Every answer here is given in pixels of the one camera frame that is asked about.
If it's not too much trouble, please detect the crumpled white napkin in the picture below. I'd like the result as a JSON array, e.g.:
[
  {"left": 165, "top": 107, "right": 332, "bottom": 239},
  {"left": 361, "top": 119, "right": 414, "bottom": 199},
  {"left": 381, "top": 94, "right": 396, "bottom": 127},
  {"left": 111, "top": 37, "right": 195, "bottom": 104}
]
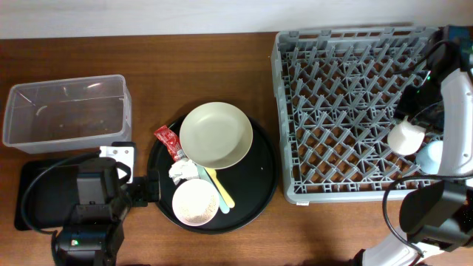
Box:
[{"left": 169, "top": 158, "right": 200, "bottom": 185}]

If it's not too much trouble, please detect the pink bowl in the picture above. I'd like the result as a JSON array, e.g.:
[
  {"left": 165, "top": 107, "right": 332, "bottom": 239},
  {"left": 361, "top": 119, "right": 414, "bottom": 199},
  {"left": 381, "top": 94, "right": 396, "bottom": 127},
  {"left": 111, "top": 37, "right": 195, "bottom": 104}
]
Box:
[{"left": 172, "top": 179, "right": 219, "bottom": 227}]

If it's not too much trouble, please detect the yellow plastic knife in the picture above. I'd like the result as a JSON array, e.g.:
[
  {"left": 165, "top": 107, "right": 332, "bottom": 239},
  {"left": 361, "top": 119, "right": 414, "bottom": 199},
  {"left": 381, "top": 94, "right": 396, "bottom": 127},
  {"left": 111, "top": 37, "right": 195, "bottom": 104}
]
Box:
[{"left": 205, "top": 168, "right": 235, "bottom": 208}]

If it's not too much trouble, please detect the black rectangular tray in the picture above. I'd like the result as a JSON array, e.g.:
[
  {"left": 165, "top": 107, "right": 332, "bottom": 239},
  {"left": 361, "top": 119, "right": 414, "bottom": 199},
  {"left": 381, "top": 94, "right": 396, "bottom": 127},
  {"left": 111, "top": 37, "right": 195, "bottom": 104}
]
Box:
[{"left": 14, "top": 159, "right": 79, "bottom": 231}]

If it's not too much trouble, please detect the cream shallow bowl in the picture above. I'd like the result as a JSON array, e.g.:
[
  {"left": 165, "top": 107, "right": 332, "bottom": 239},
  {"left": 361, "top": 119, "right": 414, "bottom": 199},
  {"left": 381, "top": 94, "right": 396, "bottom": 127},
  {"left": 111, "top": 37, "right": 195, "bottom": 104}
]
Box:
[{"left": 179, "top": 102, "right": 253, "bottom": 169}]

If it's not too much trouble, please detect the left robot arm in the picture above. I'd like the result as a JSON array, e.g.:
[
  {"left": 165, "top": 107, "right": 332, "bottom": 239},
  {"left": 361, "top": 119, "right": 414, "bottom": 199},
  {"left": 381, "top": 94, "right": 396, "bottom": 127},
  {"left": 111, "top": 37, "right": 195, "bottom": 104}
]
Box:
[{"left": 20, "top": 151, "right": 160, "bottom": 265}]

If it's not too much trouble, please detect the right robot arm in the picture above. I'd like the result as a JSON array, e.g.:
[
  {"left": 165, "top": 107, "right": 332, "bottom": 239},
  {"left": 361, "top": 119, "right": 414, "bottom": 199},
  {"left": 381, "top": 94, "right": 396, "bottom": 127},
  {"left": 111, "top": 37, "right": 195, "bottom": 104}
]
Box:
[{"left": 349, "top": 25, "right": 472, "bottom": 265}]

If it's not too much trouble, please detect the clear plastic bin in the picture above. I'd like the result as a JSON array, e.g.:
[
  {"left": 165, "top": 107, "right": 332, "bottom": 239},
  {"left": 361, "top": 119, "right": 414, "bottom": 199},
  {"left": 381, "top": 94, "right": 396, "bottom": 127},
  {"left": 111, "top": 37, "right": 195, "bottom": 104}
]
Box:
[{"left": 2, "top": 75, "right": 132, "bottom": 154}]

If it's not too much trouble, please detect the light blue cup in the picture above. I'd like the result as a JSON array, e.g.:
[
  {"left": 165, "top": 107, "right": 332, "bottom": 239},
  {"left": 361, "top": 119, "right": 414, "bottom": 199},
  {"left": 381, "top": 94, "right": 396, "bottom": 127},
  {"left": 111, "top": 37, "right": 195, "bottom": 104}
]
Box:
[{"left": 415, "top": 140, "right": 443, "bottom": 174}]

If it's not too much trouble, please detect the grey dishwasher rack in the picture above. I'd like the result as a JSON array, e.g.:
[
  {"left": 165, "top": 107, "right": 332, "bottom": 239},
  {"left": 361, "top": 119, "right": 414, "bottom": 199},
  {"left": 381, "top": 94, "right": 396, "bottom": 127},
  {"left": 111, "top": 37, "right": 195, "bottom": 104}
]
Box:
[{"left": 271, "top": 27, "right": 443, "bottom": 205}]

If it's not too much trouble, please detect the red sauce packet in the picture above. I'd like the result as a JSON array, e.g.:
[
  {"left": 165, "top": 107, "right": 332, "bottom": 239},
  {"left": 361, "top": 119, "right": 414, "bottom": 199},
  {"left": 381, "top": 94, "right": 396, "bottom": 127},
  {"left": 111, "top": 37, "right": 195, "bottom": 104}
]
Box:
[{"left": 154, "top": 126, "right": 186, "bottom": 162}]

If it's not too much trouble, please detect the white cup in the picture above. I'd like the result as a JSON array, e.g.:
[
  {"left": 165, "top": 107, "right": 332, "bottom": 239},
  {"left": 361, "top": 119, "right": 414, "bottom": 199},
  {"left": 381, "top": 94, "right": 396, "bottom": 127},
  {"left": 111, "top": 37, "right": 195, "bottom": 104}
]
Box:
[{"left": 387, "top": 119, "right": 426, "bottom": 156}]

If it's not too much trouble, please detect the light green plastic knife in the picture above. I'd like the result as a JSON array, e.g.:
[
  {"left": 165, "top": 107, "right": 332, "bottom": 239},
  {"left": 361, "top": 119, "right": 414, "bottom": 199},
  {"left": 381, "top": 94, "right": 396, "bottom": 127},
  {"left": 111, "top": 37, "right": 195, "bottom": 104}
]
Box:
[{"left": 197, "top": 165, "right": 230, "bottom": 214}]

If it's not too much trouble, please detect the round black serving tray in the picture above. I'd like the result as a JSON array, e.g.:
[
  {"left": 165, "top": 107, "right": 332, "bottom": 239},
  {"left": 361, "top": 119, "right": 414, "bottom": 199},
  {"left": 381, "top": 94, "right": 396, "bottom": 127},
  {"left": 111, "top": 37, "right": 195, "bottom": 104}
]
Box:
[{"left": 147, "top": 118, "right": 280, "bottom": 234}]

